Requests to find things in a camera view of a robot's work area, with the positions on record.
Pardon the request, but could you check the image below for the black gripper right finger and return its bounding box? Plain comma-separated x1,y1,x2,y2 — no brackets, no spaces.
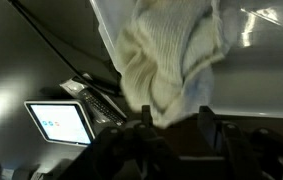
196,105,283,180

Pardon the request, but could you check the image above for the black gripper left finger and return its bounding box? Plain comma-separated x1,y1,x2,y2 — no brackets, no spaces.
89,104,182,180

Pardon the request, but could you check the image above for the white knitted towel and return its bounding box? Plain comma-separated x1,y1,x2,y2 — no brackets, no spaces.
115,0,230,130

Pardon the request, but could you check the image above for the silver black tablet stand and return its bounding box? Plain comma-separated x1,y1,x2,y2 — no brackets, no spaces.
58,75,128,128

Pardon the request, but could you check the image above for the tablet with lit screen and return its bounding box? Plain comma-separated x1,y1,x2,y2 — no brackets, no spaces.
23,99,98,148

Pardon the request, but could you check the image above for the thin black table cable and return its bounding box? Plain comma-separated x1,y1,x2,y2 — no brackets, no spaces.
7,0,124,98

